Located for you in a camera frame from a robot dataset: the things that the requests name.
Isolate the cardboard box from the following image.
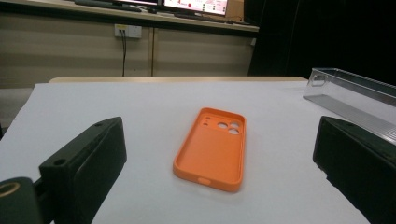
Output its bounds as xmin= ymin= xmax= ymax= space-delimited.
xmin=225 ymin=0 xmax=246 ymax=21

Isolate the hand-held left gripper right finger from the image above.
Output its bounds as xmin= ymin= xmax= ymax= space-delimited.
xmin=312 ymin=115 xmax=396 ymax=224

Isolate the black power cable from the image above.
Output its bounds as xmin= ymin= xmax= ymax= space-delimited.
xmin=120 ymin=29 xmax=128 ymax=77

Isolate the long wooden desk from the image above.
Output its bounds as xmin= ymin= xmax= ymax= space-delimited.
xmin=0 ymin=0 xmax=260 ymax=34

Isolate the computer monitor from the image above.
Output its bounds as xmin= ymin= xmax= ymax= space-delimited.
xmin=163 ymin=0 xmax=229 ymax=17

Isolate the clear plastic tray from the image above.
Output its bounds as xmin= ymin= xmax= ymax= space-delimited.
xmin=303 ymin=67 xmax=396 ymax=146

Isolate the black curtain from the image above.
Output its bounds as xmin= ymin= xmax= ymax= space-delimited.
xmin=247 ymin=0 xmax=396 ymax=87

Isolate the black keyboard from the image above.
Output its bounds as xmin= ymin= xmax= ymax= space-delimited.
xmin=74 ymin=0 xmax=143 ymax=13

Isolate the white paper sheet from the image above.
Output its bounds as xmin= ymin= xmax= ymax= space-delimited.
xmin=0 ymin=81 xmax=396 ymax=224

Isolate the white wall socket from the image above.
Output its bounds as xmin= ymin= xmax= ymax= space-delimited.
xmin=114 ymin=23 xmax=143 ymax=39

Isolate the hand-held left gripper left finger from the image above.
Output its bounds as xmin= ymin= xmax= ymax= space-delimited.
xmin=38 ymin=117 xmax=128 ymax=224

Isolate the orange phone case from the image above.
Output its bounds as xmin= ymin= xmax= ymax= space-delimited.
xmin=172 ymin=106 xmax=248 ymax=193

